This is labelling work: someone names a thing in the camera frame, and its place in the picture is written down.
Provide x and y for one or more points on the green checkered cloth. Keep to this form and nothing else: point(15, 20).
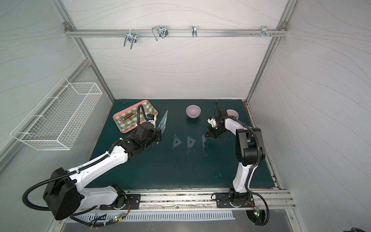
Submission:
point(130, 116)

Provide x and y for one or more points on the aluminium top rail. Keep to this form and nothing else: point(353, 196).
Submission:
point(173, 33)

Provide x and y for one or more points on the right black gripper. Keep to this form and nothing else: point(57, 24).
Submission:
point(216, 127)

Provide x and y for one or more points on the pink tray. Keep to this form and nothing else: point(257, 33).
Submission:
point(130, 115)

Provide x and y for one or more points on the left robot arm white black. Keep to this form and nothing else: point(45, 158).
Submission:
point(68, 192)

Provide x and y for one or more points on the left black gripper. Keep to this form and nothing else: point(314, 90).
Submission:
point(157, 134)

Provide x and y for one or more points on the pink bowl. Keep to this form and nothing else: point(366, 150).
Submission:
point(193, 111)

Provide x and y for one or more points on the white vent strip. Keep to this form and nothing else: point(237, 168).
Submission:
point(162, 216)

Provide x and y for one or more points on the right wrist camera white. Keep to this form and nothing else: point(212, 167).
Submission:
point(212, 122)

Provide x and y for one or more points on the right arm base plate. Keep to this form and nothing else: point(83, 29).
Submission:
point(233, 200)

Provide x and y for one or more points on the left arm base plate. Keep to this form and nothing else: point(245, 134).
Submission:
point(131, 201)

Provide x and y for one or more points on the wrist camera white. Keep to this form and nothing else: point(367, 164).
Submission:
point(152, 119)
point(212, 122)

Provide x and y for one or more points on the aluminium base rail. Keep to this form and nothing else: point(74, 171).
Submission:
point(200, 199)

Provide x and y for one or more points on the metal bracket right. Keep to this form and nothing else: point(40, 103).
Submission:
point(264, 33)

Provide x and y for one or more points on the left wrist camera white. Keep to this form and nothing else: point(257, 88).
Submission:
point(152, 119)

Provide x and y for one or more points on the clear triangle ruler small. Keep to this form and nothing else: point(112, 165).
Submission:
point(190, 144)

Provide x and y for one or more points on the wooden handled spatula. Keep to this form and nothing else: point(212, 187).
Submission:
point(126, 117)

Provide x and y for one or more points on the white wire basket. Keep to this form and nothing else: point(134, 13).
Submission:
point(56, 122)

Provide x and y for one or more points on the striped ceramic bowl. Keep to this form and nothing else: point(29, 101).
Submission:
point(232, 114)

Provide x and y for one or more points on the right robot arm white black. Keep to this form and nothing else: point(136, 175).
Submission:
point(248, 150)

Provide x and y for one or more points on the clear straight ruler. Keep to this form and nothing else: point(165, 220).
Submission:
point(204, 143)

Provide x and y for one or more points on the clear triangle ruler large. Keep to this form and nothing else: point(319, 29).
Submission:
point(176, 142)

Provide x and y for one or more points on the metal bracket clip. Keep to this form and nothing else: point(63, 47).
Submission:
point(194, 31)

